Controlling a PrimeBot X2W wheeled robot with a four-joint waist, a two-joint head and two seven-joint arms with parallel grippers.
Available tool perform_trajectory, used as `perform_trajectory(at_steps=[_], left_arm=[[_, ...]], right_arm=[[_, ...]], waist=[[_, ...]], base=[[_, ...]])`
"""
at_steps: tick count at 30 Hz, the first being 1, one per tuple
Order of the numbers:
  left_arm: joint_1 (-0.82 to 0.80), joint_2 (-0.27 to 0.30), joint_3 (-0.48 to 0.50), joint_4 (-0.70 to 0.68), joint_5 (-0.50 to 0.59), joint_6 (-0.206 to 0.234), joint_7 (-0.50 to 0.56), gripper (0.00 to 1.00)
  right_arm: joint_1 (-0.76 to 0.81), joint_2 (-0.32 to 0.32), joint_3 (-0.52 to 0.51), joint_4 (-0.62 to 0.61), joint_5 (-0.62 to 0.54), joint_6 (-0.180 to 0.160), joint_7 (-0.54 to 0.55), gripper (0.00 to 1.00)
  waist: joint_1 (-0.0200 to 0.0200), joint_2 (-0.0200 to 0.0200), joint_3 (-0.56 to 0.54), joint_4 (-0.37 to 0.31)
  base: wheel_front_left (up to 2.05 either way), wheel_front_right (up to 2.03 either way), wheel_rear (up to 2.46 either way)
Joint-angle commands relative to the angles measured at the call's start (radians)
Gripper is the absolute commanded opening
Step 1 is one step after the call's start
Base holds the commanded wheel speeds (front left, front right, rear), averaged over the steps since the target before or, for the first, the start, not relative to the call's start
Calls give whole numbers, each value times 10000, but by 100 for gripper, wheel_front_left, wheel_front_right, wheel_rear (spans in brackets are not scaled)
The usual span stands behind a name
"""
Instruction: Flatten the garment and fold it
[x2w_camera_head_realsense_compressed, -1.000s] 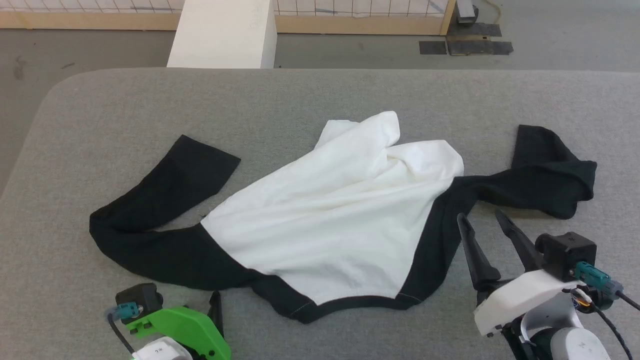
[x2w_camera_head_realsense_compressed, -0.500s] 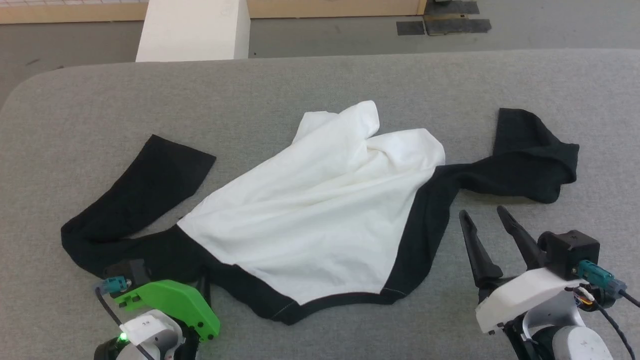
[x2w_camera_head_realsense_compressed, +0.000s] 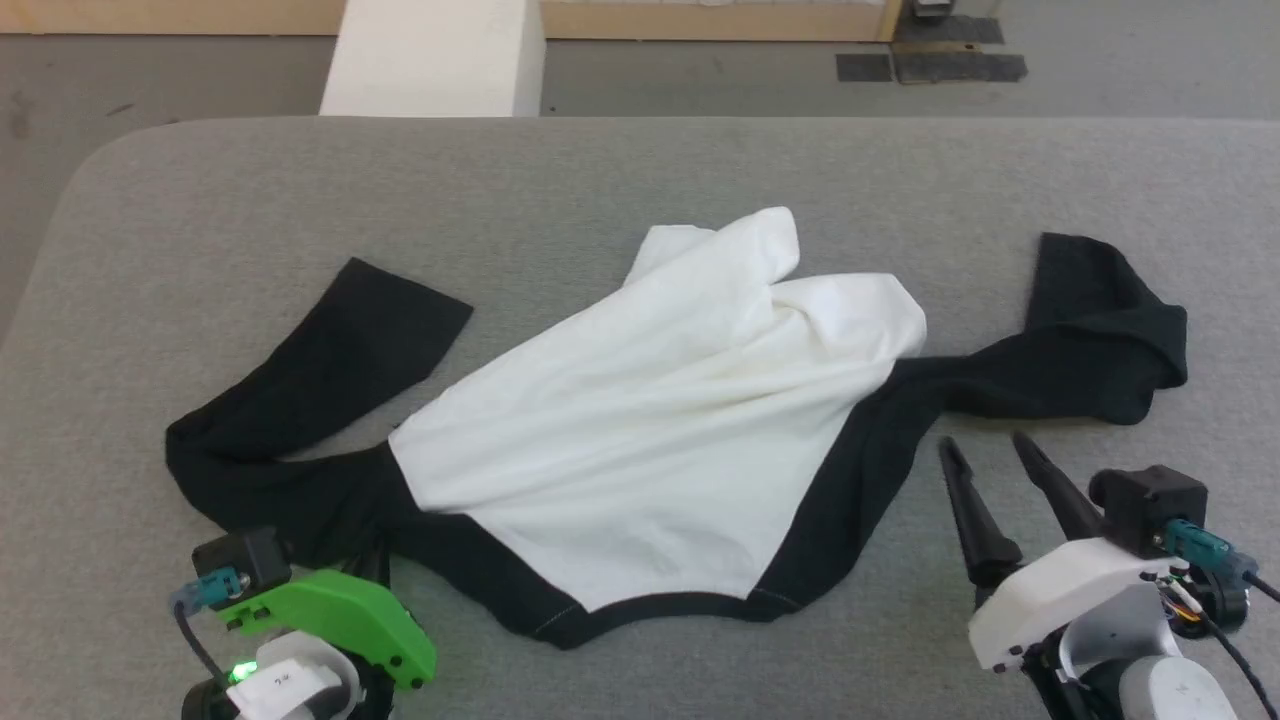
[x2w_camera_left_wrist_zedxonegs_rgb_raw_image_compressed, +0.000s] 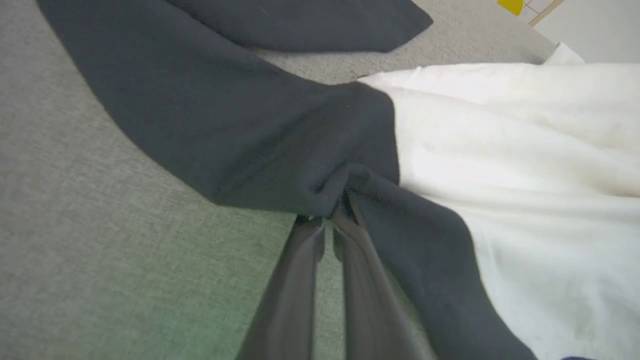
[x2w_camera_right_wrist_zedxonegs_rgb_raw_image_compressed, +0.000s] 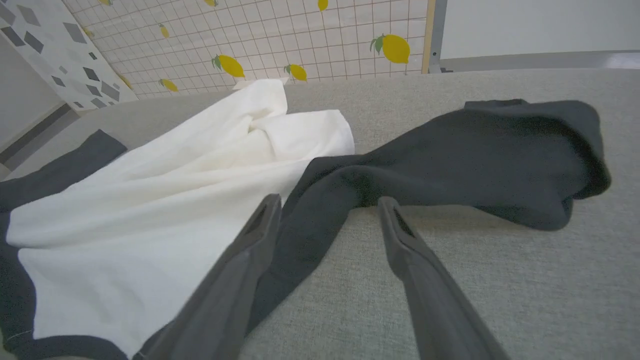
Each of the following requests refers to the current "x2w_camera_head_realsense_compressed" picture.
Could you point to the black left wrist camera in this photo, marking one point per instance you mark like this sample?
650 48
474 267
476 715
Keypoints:
250 560

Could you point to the square black floor mat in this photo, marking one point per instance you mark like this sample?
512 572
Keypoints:
960 30

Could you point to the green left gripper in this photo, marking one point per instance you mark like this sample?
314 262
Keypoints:
340 610

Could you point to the white rectangular box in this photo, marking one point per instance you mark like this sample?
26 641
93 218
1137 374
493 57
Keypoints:
430 60

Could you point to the long black floor mat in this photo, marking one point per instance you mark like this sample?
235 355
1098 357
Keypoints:
965 67

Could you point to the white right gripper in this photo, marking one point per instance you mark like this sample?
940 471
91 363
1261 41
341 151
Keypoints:
1070 585

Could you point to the small black floor mat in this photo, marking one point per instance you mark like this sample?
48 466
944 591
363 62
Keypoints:
865 67

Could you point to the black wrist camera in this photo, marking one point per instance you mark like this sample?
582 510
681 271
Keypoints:
250 560
1150 505

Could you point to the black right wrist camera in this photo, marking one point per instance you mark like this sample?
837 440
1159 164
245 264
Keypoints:
1150 505

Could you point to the white and black shirt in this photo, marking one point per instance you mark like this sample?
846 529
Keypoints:
650 420

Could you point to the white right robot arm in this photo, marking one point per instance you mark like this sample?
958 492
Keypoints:
1160 690

